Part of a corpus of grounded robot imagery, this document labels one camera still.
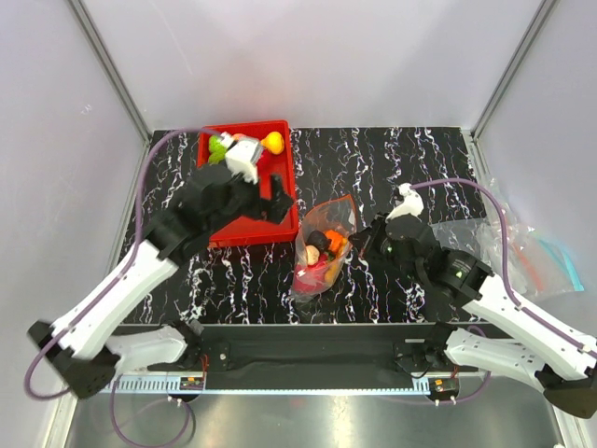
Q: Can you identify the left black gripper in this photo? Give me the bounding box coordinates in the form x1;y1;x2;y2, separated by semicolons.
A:
208;164;294;234

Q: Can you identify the orange pumpkin toy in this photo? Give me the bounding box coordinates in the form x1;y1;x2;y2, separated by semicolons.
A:
325;230;348;255

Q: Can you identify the clear bag orange zipper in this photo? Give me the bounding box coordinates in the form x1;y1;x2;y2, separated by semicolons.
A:
290;194;356;303

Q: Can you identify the dark mangosteen toy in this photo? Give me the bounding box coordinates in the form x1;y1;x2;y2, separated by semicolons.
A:
306;231;330;252

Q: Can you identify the small pink white toy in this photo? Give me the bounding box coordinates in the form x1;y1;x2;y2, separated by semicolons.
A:
305;245;321;266

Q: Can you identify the pink dragon fruit toy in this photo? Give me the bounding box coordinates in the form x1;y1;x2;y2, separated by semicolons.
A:
292;261;331;297

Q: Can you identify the orange ginger root toy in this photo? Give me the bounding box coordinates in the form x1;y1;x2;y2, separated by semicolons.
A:
324;263;341;286

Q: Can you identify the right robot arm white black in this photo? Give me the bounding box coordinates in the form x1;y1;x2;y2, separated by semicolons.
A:
349;214;596;419

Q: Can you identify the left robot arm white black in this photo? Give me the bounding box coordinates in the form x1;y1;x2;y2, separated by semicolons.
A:
28;165;293;399

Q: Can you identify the spare zip bags pile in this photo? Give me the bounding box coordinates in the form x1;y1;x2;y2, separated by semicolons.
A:
432;178;584;302

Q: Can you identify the red plastic tray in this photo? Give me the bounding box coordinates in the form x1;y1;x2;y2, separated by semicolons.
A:
197;119;299;247

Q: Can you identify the red apple toy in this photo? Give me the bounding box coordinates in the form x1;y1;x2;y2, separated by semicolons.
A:
257;148;275;176

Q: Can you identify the yellow pear toy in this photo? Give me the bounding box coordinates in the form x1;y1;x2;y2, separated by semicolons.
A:
260;132;285;155

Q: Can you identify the green starfruit toy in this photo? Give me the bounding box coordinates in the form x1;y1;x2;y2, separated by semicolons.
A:
208;153;225;164

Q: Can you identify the green bumpy fruit toy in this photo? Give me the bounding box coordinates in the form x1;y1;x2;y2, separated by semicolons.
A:
208;135;227;154

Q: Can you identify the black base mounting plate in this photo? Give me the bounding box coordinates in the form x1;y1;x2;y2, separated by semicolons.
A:
146;321;479;391

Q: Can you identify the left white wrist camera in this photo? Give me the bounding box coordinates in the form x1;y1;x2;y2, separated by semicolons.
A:
220;133;264;184

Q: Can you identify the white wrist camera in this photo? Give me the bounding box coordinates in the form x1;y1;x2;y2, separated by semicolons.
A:
385;183;423;222
220;133;264;184

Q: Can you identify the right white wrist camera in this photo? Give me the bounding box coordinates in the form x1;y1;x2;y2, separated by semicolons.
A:
385;183;423;222

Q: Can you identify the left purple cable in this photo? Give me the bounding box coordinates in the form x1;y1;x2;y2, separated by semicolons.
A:
23;128;229;444

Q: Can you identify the purple cable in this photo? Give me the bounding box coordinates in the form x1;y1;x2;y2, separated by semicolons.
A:
412;177;597;405
23;128;229;444

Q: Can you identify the white slotted cable duct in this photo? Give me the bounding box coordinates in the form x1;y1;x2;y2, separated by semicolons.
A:
99;372;430;396

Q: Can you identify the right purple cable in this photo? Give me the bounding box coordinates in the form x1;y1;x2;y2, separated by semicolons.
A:
412;177;597;405

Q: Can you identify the left aluminium frame post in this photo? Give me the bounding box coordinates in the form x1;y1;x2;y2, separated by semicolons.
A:
64;0;153;144

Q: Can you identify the aluminium frame post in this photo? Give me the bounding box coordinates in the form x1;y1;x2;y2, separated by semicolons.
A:
470;0;559;141
64;0;153;144

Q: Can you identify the right aluminium frame post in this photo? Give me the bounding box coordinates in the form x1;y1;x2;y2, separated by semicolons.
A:
470;0;559;141

